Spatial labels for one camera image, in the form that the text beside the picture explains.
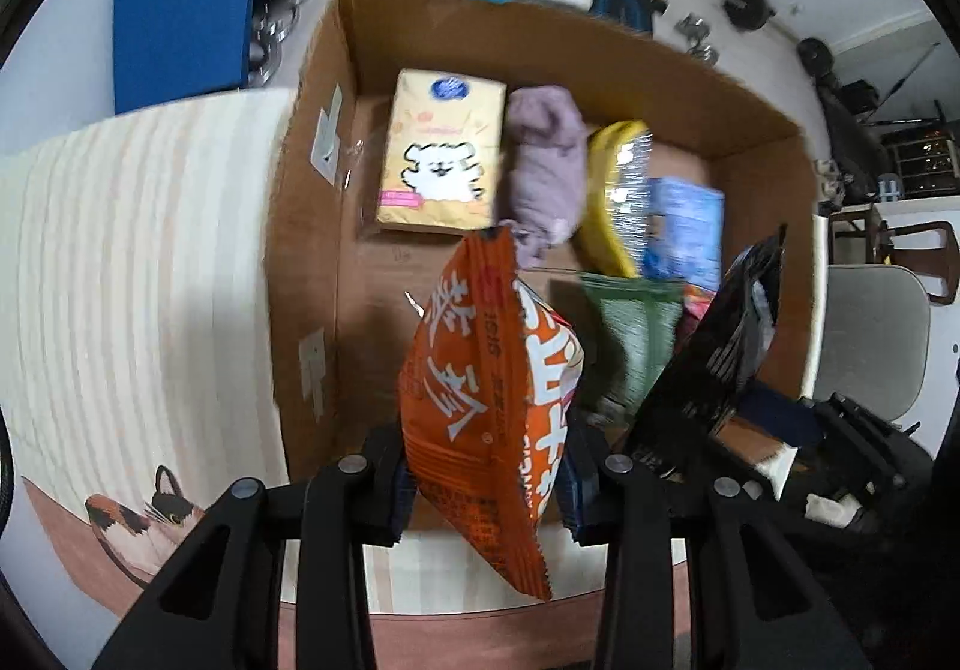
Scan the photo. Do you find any orange snack packet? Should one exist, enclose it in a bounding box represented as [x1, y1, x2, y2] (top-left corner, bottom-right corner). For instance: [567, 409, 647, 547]
[397, 227, 586, 602]

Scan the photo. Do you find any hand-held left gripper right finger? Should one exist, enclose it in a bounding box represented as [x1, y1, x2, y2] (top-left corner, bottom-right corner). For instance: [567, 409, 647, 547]
[562, 430, 875, 670]

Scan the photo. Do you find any short barbell with black plates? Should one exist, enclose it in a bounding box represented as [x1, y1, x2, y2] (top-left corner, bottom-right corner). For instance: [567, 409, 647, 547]
[724, 0, 833, 79]

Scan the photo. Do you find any chrome metal frame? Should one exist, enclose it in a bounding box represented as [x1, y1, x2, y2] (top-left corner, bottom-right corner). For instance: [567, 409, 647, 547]
[251, 0, 316, 86]

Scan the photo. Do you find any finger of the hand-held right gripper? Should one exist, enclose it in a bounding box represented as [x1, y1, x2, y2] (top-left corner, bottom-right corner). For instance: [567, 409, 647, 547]
[739, 386, 822, 447]

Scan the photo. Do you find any black snack packet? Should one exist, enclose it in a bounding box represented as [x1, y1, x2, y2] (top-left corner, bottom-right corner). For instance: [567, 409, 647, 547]
[622, 224, 787, 483]

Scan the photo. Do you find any yellow tissue pack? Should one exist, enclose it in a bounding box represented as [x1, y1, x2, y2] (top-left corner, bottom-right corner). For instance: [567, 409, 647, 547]
[375, 68, 509, 236]

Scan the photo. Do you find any purple cloth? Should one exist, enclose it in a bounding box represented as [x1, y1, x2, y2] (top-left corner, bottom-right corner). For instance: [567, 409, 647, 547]
[499, 85, 590, 270]

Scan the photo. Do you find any yellow item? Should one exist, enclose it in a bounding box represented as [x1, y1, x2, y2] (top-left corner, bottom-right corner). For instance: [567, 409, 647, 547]
[585, 119, 655, 277]

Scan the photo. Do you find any cardboard box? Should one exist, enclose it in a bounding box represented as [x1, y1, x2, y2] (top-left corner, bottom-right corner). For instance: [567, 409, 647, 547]
[259, 0, 822, 536]

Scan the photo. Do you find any red snack packet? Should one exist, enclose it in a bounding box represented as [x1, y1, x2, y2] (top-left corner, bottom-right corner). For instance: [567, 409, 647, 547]
[681, 286, 719, 322]

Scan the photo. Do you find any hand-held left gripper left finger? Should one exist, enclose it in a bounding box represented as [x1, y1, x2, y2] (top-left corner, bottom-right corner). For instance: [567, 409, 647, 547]
[90, 422, 417, 670]

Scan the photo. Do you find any striped tablecloth with cat print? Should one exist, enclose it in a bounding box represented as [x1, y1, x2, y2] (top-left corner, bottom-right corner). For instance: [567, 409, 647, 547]
[0, 86, 691, 641]

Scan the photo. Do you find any dark wooden chair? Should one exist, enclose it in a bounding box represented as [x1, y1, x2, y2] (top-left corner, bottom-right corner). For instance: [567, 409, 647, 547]
[829, 201, 960, 307]

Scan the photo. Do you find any green snack packet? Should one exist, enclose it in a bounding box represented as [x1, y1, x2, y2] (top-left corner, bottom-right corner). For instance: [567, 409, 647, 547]
[579, 271, 685, 423]

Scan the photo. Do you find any blue patterned packet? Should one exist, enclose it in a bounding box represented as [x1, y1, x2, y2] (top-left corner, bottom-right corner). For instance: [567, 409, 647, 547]
[641, 177, 727, 292]

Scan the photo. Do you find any small drawer cabinet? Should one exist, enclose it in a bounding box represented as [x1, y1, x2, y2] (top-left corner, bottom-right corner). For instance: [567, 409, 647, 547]
[881, 130, 960, 199]

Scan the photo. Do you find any grey shell chair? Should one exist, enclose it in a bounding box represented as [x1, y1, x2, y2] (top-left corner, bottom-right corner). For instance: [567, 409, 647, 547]
[814, 263, 931, 422]

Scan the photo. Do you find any pile of black gear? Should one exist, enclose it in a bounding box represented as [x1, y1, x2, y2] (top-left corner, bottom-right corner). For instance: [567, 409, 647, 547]
[814, 74, 893, 206]

